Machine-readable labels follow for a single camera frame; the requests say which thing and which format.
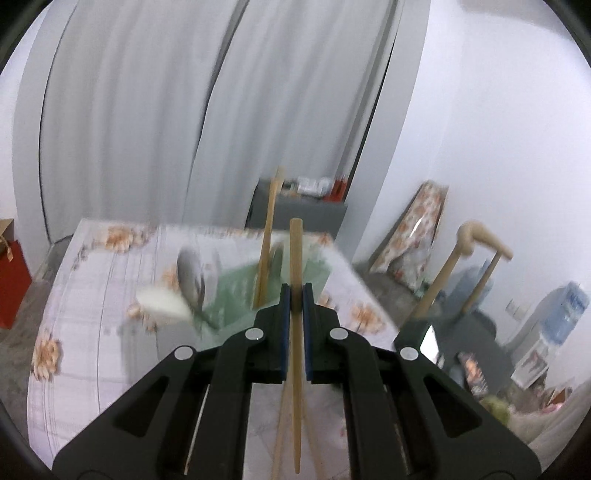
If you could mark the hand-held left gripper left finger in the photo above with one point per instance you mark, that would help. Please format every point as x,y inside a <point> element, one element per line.
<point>285,332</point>

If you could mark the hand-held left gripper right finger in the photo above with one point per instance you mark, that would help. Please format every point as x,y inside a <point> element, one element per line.
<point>308,337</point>

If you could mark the green perforated utensil holder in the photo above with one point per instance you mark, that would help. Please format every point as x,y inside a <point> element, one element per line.
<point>235,290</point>

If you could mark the pale wooden chopstick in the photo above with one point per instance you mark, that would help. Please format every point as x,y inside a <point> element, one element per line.
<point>296,258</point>
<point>272,207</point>
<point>279,438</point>

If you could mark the grey side cabinet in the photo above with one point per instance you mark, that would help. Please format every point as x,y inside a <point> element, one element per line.
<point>318,217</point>

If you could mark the floral patterned bag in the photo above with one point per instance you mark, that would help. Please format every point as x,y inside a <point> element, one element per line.
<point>411,230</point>

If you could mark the small white boxes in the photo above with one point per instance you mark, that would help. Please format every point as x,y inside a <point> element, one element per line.
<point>314,184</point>

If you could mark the red bottle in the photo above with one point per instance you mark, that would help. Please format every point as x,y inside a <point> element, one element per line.
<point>339,189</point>

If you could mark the wooden chair with dark seat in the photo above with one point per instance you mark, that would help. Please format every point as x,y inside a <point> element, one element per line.
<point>480,332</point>

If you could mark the white curtain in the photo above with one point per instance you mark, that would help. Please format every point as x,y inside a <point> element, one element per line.
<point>124,115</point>
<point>295,92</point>

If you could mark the blue water bottle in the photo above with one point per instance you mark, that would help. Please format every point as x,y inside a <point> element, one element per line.
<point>567,314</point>

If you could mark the red gift bag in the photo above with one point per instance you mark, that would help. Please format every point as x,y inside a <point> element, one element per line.
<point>14,286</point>

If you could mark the wall socket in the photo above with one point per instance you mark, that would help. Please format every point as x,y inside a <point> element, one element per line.
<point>518,309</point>

